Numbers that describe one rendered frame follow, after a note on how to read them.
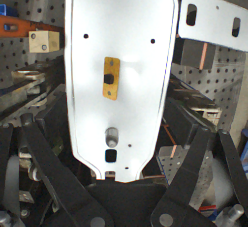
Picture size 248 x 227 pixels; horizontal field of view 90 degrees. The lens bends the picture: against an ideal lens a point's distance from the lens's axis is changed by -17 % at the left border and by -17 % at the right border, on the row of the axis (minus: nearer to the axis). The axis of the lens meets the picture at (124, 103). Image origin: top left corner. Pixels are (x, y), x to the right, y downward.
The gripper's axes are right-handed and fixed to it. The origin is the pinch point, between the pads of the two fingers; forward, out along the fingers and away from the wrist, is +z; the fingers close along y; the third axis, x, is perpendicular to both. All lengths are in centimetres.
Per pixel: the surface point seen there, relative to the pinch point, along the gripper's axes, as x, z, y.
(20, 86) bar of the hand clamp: 1.4, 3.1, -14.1
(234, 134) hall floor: -86, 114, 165
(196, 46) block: 8.7, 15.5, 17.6
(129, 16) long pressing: 12.7, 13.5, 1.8
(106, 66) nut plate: 3.0, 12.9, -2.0
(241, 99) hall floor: -36, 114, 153
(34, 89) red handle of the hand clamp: -0.2, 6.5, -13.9
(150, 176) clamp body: -38.2, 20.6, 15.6
